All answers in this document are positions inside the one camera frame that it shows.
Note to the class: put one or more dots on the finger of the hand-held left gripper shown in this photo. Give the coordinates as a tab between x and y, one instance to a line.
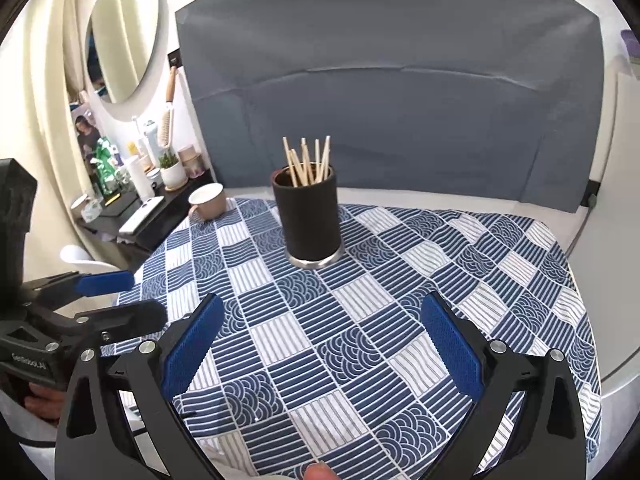
130	320
105	283

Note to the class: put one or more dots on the small plant in white pot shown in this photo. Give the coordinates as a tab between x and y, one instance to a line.
174	175

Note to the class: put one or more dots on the beige cup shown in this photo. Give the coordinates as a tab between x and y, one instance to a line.
210	202

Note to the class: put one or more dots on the cream curtain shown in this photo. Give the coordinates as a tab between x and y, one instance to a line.
45	85

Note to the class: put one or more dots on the pink jar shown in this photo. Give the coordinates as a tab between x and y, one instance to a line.
190	162

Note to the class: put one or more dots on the blue white patterned tablecloth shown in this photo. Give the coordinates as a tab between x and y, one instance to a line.
350	335

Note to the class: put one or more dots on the grey padded headboard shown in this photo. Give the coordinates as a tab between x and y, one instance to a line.
390	85

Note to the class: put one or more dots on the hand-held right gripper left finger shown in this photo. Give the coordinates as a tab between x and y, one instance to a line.
192	350

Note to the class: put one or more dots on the round wall mirror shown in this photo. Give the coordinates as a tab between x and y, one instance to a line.
127	35

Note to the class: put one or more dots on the bunch of wooden chopsticks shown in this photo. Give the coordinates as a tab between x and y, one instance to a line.
302	167

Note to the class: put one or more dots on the white chair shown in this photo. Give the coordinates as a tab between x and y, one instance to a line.
85	257

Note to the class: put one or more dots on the person's left hand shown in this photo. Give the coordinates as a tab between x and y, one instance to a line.
45	396

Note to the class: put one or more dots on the photo print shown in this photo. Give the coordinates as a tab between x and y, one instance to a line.
86	135

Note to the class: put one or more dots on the person's right hand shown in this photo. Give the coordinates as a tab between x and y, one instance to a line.
317	472

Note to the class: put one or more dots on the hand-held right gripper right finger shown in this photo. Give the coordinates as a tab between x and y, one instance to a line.
452	345

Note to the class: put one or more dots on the black side shelf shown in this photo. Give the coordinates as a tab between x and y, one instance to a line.
165	225

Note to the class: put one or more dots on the green bottles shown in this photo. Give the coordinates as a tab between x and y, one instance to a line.
105	170

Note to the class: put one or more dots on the purple basket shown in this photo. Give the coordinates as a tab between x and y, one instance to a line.
631	42

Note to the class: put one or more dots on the wooden hairbrush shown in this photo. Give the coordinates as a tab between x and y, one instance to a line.
166	125

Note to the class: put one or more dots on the white cabinet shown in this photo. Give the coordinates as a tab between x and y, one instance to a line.
620	210

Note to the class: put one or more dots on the white remote control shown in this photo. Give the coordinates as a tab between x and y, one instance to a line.
142	214

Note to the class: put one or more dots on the black cylindrical utensil holder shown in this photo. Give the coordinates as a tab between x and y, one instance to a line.
310	220

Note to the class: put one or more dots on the white tumbler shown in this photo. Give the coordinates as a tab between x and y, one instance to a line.
140	180

